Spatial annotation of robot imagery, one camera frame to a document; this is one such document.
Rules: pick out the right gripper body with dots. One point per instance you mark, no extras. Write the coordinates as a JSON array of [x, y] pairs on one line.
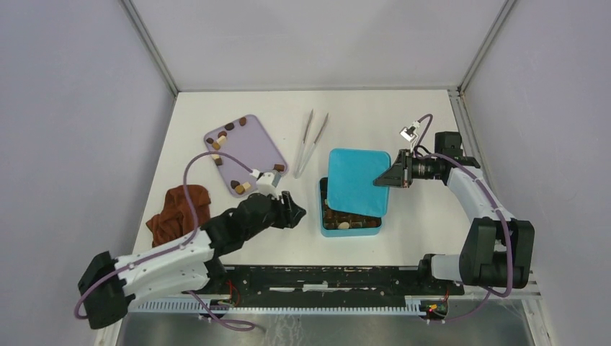
[[406, 159]]

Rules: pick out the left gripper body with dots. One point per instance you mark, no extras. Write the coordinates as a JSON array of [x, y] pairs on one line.
[[286, 218]]

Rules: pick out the teal box lid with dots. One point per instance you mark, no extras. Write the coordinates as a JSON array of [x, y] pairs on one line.
[[350, 187]]

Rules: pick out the teal chocolate box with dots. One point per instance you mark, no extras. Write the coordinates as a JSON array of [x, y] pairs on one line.
[[329, 218]]

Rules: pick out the metal kitchen tongs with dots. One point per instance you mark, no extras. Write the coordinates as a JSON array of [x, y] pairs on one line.
[[308, 141]]

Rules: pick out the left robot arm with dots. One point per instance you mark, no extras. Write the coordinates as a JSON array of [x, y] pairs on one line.
[[110, 286]]

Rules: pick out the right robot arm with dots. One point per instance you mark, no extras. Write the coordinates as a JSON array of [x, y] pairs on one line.
[[497, 252]]

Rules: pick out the purple tray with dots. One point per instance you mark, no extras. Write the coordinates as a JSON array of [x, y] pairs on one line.
[[243, 141]]

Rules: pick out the brown cloth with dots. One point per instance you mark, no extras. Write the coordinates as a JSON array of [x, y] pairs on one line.
[[175, 219]]

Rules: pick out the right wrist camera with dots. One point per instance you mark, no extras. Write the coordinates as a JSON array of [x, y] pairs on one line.
[[410, 134]]

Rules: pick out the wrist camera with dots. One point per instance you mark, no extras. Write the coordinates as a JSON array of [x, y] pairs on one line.
[[267, 182], [410, 134]]

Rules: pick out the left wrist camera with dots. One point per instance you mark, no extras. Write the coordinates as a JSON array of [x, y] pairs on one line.
[[267, 182]]

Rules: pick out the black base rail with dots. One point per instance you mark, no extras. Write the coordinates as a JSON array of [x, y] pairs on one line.
[[270, 286]]

